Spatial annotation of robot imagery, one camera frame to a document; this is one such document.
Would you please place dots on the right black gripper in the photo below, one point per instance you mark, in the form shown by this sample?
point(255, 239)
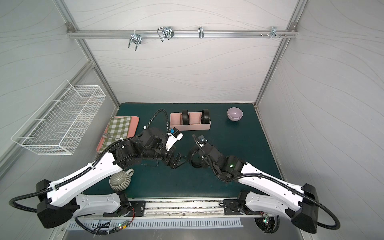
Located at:
point(204, 154)

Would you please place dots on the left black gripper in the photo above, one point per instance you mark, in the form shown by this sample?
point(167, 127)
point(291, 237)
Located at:
point(172, 160)

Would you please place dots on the pink compartment storage box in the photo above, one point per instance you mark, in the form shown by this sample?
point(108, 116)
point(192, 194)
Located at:
point(177, 120)

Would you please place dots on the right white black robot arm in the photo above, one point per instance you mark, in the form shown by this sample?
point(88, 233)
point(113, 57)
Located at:
point(310, 217)

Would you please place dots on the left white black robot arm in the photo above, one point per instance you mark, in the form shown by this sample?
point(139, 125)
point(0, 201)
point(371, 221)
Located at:
point(58, 201)

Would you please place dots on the pink plastic tray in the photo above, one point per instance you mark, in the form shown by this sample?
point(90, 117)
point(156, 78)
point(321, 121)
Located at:
point(133, 126)

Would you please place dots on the green checkered cloth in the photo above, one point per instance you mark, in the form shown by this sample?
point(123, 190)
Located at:
point(118, 127)

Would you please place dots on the dark green table mat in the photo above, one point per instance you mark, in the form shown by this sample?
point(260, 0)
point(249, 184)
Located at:
point(244, 139)

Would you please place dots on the grey ribbed ceramic mug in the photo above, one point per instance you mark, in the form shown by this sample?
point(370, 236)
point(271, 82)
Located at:
point(121, 180)

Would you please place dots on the purple small bowl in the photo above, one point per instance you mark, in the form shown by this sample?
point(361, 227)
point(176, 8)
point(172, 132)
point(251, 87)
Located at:
point(235, 114)

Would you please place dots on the metal hook clamp left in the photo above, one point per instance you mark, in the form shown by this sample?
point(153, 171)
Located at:
point(135, 40)

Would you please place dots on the metal hook clamp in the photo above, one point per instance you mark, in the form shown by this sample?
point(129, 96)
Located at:
point(274, 34)
point(165, 32)
point(135, 40)

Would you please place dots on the metal hook clamp centre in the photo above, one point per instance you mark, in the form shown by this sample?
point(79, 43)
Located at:
point(165, 32)

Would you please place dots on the metal hook clamp right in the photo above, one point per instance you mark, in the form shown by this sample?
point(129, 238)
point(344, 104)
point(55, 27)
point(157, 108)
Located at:
point(274, 34)

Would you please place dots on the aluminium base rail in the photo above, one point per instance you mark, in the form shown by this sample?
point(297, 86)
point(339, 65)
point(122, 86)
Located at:
point(180, 207)

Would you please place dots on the white wire basket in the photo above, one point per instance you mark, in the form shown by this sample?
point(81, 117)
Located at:
point(57, 127)

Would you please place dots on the metal ring clamp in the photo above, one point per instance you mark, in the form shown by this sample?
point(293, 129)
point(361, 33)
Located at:
point(201, 32)

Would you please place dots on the aluminium crossbar rail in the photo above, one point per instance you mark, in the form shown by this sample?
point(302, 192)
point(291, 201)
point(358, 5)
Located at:
point(179, 34)

